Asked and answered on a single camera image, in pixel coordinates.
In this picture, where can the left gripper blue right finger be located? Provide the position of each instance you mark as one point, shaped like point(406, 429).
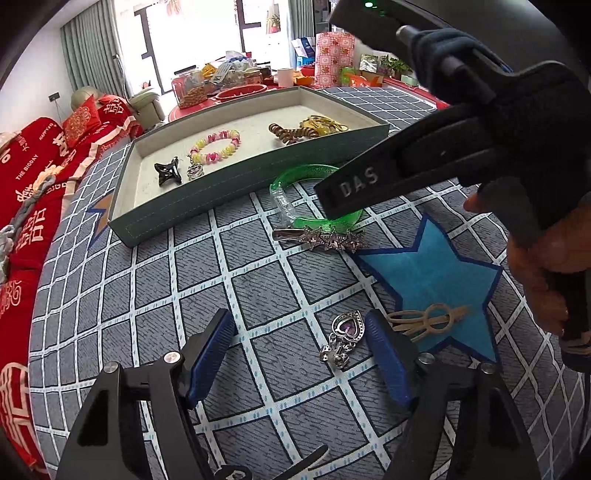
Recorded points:
point(396, 356)

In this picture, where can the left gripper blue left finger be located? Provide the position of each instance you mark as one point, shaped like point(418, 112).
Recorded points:
point(203, 355)

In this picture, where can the silver purple heart pendant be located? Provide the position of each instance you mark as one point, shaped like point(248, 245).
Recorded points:
point(347, 330)

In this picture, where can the beige bunny hair clip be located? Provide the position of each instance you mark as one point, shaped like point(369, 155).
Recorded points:
point(436, 319)

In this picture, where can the silver star hair clip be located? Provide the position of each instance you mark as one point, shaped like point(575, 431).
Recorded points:
point(318, 239)

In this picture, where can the silver crystal pendant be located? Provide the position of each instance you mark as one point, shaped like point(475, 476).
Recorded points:
point(195, 171)

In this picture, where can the black claw hair clip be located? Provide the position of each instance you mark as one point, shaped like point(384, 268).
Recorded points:
point(168, 172)

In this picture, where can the green jewelry tray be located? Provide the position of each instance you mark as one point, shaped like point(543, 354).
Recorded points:
point(142, 208)

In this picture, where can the right human hand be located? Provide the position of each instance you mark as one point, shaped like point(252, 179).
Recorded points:
point(564, 248)

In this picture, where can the grey checked tablecloth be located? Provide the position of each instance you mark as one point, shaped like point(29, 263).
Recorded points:
point(273, 401)

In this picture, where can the potted green plant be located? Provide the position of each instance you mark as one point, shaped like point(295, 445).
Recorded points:
point(393, 67)

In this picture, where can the red floral gift bag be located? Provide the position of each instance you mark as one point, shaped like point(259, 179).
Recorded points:
point(333, 51)

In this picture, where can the white mug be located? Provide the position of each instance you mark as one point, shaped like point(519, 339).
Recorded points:
point(285, 78)

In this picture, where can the beige armchair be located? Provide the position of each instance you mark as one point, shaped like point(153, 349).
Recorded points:
point(144, 105)

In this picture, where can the red colander bowl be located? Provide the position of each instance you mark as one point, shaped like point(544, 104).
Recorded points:
point(237, 92)

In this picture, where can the grey floral cloth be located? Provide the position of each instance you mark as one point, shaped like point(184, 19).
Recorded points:
point(11, 231)

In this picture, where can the red wedding bedspread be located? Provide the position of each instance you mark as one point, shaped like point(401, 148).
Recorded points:
point(24, 155)

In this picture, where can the red square pillow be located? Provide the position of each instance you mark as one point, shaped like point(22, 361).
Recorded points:
point(82, 121)

